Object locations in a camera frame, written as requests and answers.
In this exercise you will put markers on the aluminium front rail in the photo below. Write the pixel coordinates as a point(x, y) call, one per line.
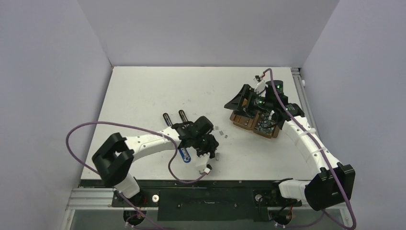
point(104, 199)

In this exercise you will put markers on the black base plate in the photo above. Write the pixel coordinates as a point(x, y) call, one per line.
point(254, 198)

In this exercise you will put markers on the aluminium side rail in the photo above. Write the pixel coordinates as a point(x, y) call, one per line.
point(300, 88)

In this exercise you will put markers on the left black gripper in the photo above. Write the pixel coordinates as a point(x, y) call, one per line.
point(212, 144)

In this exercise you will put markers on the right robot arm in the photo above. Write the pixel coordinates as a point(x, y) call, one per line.
point(333, 181)

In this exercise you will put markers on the brown plastic tray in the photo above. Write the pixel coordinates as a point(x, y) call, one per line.
point(248, 123)

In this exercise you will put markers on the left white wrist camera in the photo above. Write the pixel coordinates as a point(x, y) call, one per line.
point(201, 164)

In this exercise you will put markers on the black stapler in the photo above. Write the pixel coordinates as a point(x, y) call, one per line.
point(183, 116)

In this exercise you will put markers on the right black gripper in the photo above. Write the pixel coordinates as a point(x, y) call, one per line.
point(237, 104)

